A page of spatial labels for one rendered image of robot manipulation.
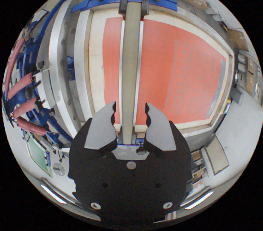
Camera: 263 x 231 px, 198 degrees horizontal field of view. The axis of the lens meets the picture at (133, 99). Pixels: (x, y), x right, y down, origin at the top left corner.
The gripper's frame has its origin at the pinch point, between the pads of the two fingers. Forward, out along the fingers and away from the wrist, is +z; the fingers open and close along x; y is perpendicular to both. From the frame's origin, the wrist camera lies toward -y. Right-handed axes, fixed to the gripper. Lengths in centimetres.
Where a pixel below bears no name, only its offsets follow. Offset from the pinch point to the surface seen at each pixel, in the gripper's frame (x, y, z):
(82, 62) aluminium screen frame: -14.7, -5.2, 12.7
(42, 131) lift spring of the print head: -58, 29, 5
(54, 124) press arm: -60, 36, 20
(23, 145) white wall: -411, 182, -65
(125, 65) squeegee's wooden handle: -1.3, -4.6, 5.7
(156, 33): 6.9, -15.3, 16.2
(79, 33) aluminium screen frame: -16.4, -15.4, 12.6
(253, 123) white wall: 368, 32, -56
